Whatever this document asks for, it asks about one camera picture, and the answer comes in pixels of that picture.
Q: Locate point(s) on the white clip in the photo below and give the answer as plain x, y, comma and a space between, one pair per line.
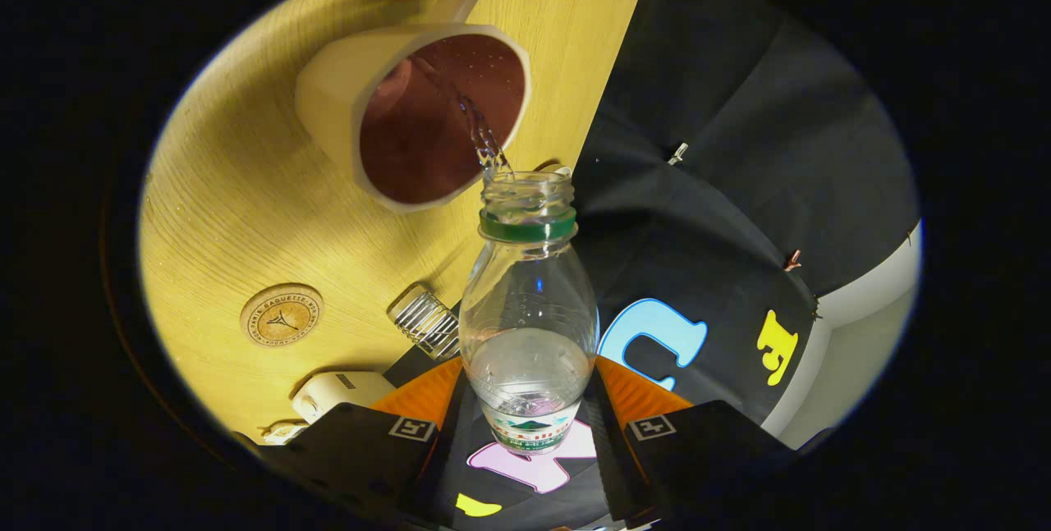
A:
677, 153

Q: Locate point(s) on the red clothespin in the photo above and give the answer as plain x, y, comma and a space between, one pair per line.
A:
792, 260

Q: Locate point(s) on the wooden table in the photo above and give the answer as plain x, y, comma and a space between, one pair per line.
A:
246, 203

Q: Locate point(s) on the white divided dish with beans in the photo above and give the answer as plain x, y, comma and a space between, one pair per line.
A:
283, 432

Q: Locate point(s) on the white toaster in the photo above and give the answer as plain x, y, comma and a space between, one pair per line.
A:
345, 390

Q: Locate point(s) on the black backdrop cloth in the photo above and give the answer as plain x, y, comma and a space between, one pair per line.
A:
739, 145

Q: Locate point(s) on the clear plastic juice bottle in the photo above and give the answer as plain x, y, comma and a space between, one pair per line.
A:
530, 301

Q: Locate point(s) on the round cork coaster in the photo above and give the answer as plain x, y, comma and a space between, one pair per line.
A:
282, 315

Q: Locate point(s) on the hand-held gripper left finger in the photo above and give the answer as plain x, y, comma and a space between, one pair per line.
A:
361, 449

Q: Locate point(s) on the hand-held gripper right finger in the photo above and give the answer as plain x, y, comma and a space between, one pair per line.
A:
698, 449

